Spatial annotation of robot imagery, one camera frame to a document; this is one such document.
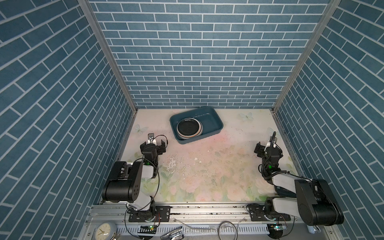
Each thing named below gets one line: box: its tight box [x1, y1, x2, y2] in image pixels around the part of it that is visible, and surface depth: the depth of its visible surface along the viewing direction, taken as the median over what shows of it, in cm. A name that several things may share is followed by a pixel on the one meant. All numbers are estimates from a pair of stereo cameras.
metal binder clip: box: [160, 226, 184, 240], surface depth 68 cm
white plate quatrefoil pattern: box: [176, 117, 204, 140], surface depth 101 cm
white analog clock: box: [93, 221, 117, 240], surface depth 67 cm
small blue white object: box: [306, 224, 318, 234], surface depth 71 cm
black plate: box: [177, 118, 200, 136], surface depth 103 cm
